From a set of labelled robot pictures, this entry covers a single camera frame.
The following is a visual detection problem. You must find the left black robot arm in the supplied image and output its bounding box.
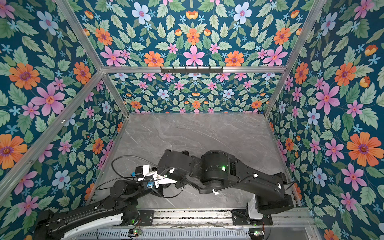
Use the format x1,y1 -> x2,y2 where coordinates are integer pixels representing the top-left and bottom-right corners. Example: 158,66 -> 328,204
33,180 -> 152,240

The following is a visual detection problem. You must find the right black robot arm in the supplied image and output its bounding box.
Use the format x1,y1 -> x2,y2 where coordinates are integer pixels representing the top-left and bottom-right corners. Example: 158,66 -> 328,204
157,150 -> 295,224

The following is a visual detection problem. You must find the black hook rail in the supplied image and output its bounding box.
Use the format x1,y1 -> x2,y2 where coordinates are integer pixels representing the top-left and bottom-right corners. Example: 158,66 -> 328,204
160,67 -> 224,74

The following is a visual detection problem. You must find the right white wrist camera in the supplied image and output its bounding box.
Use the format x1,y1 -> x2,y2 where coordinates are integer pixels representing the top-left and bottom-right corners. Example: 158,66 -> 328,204
152,172 -> 177,189

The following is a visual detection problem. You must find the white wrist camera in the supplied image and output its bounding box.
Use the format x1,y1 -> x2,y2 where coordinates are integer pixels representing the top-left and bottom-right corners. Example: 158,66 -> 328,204
132,165 -> 157,182
152,172 -> 177,189

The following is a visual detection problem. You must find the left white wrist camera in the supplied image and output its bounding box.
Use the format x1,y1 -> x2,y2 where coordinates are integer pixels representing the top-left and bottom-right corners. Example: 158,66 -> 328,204
132,165 -> 157,182

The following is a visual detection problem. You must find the right camera cable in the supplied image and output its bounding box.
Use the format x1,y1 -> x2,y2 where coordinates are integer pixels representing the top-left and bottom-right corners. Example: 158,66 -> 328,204
149,184 -> 187,199

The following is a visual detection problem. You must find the camera cable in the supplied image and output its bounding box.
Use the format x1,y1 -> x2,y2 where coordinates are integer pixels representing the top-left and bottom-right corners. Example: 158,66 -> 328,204
95,154 -> 160,191
149,184 -> 187,199

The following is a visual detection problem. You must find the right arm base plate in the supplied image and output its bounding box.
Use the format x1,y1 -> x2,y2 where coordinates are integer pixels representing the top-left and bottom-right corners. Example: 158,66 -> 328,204
231,209 -> 273,226

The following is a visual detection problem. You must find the left camera cable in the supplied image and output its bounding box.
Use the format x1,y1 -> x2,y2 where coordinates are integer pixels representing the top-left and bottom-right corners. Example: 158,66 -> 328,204
95,154 -> 160,191

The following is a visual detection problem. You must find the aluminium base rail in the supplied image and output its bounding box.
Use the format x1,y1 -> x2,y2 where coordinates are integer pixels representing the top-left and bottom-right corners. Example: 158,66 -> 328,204
70,207 -> 316,229

